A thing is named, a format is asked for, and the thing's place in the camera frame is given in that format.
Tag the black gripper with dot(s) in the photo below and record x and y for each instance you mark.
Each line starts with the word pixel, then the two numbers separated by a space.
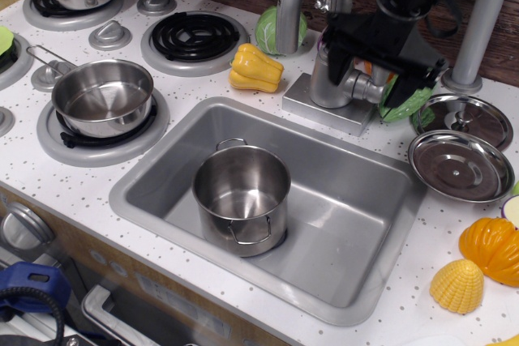
pixel 383 40

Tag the silver faucet lever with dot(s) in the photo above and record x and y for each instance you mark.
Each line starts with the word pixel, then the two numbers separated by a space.
pixel 358 85

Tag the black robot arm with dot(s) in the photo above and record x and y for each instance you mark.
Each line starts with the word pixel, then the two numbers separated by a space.
pixel 416 10

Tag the orange toy carrot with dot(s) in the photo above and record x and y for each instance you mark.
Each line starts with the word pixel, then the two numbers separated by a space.
pixel 367 67

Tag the silver toy faucet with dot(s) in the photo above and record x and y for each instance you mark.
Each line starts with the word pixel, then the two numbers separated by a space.
pixel 314 96

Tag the green toy bitter gourd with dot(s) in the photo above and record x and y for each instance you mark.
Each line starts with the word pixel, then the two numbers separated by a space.
pixel 406 109

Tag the purple toy onion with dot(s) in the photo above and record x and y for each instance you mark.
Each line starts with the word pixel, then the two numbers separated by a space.
pixel 320 41

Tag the steel lid with knob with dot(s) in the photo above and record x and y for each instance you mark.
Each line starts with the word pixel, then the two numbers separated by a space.
pixel 466 114

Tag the green toy cabbage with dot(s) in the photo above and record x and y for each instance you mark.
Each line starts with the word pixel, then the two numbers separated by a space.
pixel 265 31

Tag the yellow toy bell pepper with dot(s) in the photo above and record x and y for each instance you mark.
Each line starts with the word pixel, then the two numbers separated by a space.
pixel 252 69

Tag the steel plate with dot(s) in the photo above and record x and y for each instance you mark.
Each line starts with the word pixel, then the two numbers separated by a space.
pixel 461 166

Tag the grey sink basin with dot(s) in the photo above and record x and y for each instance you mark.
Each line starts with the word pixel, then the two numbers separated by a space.
pixel 313 220

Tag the steel pot in sink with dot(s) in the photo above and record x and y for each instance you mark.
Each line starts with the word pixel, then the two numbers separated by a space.
pixel 242 194

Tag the black coil burner centre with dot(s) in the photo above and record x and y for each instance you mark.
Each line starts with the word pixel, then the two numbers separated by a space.
pixel 192 43

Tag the purple white toy eggplant slice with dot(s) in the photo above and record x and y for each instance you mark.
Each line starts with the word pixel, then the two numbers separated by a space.
pixel 510 210

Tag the orange toy pumpkin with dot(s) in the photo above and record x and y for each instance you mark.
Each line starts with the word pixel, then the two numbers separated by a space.
pixel 492 244

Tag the grey stove knob upper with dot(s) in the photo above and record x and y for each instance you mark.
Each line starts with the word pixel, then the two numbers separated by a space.
pixel 156 7

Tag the grey stove knob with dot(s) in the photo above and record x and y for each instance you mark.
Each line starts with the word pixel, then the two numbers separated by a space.
pixel 110 36
pixel 45 77
pixel 156 7

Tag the yellow toy corn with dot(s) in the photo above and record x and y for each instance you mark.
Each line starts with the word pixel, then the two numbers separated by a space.
pixel 458 286

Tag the grey stove knob middle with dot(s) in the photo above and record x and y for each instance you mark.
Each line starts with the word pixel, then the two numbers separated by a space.
pixel 110 36

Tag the grey stove knob lower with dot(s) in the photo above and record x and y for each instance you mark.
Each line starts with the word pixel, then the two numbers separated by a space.
pixel 45 77

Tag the green toy item left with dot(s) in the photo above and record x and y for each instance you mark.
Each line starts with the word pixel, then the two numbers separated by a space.
pixel 6 39

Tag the grey round oven dial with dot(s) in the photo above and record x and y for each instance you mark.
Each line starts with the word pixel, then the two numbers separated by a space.
pixel 23 229

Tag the grey vertical post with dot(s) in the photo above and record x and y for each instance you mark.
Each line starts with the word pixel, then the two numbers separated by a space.
pixel 463 78

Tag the steel saucepan with handle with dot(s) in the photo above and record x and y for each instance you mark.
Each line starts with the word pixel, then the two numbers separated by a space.
pixel 103 99

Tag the toy oven door handle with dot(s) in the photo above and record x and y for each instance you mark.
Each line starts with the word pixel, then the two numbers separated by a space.
pixel 92 307

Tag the blue clamp with cable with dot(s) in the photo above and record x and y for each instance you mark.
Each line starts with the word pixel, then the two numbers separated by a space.
pixel 35 288

